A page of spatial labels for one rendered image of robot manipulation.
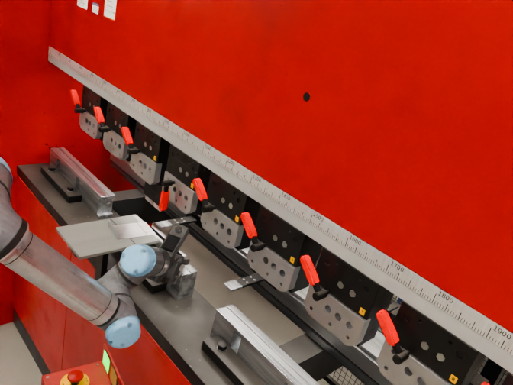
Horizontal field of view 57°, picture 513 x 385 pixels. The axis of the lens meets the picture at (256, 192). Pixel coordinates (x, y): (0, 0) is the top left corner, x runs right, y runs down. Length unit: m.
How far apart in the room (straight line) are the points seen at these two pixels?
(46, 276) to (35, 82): 1.34
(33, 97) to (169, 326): 1.23
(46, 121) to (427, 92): 1.77
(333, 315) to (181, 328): 0.54
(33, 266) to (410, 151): 0.72
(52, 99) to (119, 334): 1.39
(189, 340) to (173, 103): 0.67
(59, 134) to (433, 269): 1.83
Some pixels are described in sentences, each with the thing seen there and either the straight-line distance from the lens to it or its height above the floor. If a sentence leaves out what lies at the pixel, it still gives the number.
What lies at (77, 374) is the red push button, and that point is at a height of 0.81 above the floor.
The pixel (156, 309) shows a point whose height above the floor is 0.87.
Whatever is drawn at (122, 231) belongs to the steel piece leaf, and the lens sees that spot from 1.59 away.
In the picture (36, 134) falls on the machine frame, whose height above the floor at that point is 1.02.
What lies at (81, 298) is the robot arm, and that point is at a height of 1.16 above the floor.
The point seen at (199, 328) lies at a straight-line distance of 1.44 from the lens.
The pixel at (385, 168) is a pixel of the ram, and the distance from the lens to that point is 0.91.
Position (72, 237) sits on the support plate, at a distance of 1.55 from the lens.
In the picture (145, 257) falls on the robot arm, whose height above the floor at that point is 1.18.
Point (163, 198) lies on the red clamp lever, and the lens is 1.39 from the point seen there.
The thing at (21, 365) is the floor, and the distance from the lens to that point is 2.57.
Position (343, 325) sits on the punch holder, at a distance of 1.04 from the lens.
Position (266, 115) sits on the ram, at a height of 1.54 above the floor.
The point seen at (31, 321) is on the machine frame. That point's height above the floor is 0.20.
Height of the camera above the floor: 1.80
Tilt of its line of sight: 23 degrees down
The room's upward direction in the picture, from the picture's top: 14 degrees clockwise
